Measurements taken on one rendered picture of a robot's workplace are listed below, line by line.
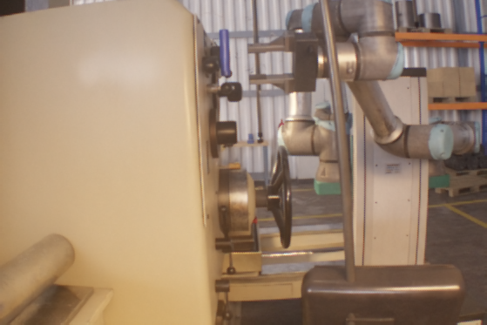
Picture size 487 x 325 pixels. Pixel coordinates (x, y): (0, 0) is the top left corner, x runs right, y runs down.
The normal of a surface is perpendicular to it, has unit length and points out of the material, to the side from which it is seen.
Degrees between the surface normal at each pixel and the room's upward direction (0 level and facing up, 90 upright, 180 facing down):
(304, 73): 122
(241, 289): 90
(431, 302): 110
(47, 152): 90
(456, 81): 90
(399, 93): 90
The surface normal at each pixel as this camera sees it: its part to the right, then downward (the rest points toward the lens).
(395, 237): -0.08, 0.07
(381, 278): -0.14, -0.91
